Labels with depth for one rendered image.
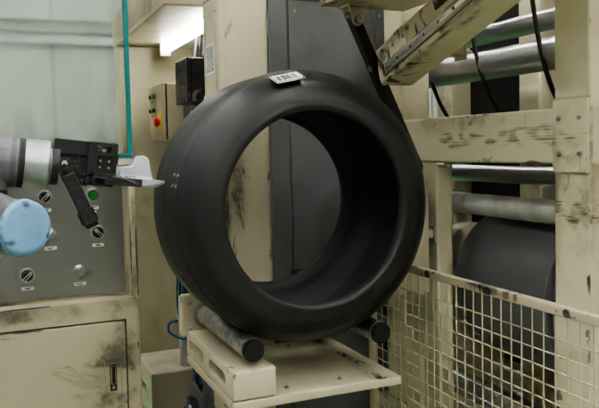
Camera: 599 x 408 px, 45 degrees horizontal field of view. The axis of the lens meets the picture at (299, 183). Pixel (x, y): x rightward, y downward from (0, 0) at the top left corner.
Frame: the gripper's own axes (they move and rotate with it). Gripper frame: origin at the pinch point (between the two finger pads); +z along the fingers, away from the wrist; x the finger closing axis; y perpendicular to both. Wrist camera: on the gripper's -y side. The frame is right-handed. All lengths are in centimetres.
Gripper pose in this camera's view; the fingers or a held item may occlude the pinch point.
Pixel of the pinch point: (157, 185)
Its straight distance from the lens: 143.4
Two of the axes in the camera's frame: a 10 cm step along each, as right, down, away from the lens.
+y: 0.9, -10.0, 0.0
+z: 9.2, 0.8, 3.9
